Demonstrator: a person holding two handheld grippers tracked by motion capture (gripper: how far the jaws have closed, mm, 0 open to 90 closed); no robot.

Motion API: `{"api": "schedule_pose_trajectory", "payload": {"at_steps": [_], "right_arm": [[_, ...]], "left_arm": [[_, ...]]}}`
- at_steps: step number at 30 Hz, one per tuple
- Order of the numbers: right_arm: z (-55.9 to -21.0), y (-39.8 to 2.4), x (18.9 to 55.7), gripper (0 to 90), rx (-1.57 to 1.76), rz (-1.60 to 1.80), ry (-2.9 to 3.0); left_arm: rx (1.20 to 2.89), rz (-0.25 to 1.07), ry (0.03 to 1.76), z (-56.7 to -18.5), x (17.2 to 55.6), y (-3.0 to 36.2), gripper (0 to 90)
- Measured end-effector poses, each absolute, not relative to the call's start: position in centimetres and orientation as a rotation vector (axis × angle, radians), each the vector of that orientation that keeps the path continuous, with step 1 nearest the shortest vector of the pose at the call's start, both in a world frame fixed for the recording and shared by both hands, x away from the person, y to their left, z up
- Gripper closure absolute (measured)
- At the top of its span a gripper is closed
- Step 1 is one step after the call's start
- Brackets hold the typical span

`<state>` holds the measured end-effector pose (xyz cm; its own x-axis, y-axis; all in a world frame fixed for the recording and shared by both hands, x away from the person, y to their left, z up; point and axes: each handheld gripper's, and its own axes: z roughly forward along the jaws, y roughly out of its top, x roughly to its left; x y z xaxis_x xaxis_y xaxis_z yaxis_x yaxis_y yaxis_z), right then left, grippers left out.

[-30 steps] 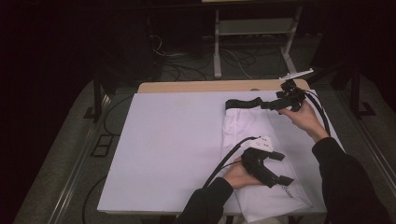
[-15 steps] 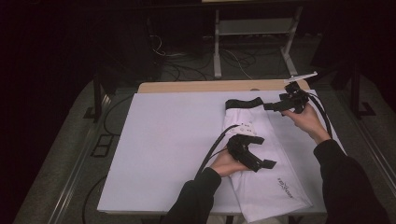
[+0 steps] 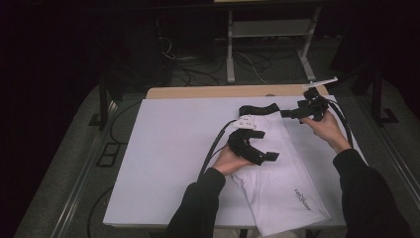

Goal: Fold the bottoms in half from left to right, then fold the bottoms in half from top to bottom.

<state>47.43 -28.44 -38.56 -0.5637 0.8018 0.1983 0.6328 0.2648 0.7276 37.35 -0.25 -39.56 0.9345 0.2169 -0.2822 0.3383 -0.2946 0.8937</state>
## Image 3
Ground person's left hand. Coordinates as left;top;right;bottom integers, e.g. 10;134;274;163
211;145;256;178

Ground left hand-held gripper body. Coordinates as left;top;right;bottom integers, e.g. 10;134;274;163
227;114;265;167

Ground person's right hand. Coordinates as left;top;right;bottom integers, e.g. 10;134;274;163
300;110;353;155

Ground wooden table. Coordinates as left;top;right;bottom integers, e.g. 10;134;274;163
146;83;330;100

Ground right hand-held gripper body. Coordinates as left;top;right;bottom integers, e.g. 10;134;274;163
296;76;339;124

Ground tangle of black floor cables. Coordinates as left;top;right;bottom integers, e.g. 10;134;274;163
157;36;298;87

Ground hand-held gripper black cable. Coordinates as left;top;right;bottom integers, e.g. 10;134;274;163
197;119;238;181
325;98;355;149

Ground left hand-held gripper black cable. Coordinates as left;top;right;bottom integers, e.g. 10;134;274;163
197;119;238;181

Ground white foam board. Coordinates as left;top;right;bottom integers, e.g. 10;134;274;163
102;94;368;230

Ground black floor cable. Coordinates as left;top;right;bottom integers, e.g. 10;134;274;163
108;100;143;145

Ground white floor cable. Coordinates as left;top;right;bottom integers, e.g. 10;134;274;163
237;52;269;85

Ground white metal stand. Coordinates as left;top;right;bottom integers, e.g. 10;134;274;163
226;6;322;84

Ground right hand-held gripper black cable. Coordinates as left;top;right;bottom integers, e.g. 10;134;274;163
325;98;355;149

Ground white shorts with black waistband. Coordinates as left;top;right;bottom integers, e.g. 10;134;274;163
231;102;333;238

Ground person's light trousers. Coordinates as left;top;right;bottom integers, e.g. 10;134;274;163
212;227;308;238

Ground black metal stand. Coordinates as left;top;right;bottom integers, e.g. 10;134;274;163
330;65;400;127
88;70;125;131

